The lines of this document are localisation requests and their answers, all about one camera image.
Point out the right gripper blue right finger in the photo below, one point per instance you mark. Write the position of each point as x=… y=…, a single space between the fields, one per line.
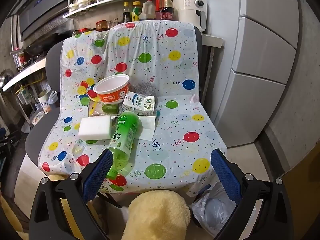
x=223 y=169

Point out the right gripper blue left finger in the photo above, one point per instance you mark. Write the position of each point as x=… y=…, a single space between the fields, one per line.
x=94 y=174

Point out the white sponge block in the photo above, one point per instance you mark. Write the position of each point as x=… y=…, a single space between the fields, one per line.
x=95 y=128

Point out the green plastic bottle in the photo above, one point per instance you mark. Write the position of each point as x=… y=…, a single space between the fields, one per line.
x=121 y=142

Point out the yellow strip snack wrapper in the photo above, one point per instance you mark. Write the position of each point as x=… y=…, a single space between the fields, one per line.
x=94 y=107

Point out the green cucumber piece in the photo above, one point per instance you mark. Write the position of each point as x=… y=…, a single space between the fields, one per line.
x=110 y=109

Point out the white paper napkin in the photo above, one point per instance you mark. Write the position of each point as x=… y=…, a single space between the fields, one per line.
x=146 y=128

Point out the white milk carton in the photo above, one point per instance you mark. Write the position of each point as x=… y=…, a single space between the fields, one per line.
x=139 y=104

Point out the orange white instant noodle bowl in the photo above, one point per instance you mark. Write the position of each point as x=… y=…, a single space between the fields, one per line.
x=112 y=89

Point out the yellow fleece sleeve forearm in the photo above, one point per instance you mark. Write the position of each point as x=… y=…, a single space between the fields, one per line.
x=157 y=214

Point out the white trash bag bin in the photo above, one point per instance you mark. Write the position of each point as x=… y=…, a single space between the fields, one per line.
x=213 y=209

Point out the kitchen counter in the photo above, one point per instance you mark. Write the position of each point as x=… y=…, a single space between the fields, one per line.
x=31 y=69

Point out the balloon print plastic tablecloth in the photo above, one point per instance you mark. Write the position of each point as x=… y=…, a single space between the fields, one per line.
x=163 y=53

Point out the white refrigerator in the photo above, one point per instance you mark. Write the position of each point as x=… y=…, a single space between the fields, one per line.
x=253 y=67

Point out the dark soy sauce bottle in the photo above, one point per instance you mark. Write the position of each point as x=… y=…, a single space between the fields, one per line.
x=127 y=13

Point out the large cooking oil bottle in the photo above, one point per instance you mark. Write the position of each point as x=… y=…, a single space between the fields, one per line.
x=164 y=10

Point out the yellow cap green bottle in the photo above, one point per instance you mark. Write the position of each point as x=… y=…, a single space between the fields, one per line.
x=136 y=10

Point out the range hood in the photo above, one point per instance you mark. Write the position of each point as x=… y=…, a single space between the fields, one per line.
x=33 y=14

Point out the white vinegar jug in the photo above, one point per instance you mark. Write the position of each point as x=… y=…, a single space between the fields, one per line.
x=148 y=11

